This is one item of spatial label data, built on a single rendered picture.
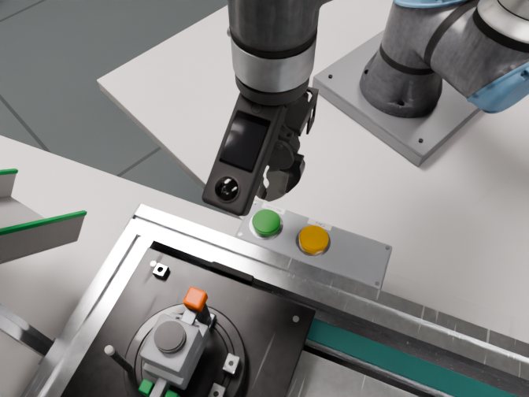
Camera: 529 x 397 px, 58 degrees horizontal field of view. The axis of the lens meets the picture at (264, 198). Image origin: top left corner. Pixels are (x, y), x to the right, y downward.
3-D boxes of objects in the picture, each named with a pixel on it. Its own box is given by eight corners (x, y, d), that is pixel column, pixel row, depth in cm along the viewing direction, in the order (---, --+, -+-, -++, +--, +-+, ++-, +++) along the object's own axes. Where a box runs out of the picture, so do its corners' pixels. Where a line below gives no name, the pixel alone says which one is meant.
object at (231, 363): (229, 355, 54) (228, 352, 53) (241, 360, 54) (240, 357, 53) (222, 372, 53) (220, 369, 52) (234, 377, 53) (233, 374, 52)
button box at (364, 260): (253, 217, 74) (253, 196, 69) (384, 263, 70) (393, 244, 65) (235, 255, 71) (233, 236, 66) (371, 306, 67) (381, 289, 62)
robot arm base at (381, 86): (402, 52, 96) (416, 9, 88) (455, 98, 90) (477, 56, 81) (343, 78, 92) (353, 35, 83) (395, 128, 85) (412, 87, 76)
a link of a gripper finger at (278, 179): (301, 178, 63) (306, 134, 55) (286, 214, 60) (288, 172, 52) (279, 171, 64) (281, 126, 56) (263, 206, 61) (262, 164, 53)
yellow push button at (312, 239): (304, 227, 68) (305, 220, 66) (331, 236, 67) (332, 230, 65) (294, 250, 66) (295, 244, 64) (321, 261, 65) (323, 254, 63)
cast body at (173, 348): (175, 319, 53) (164, 297, 47) (211, 333, 52) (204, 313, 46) (138, 393, 49) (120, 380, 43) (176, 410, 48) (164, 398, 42)
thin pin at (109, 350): (127, 363, 54) (106, 343, 47) (134, 366, 54) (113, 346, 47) (124, 370, 54) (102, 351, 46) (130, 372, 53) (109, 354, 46)
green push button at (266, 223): (258, 211, 69) (258, 204, 67) (284, 220, 68) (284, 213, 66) (247, 234, 67) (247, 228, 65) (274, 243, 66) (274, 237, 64)
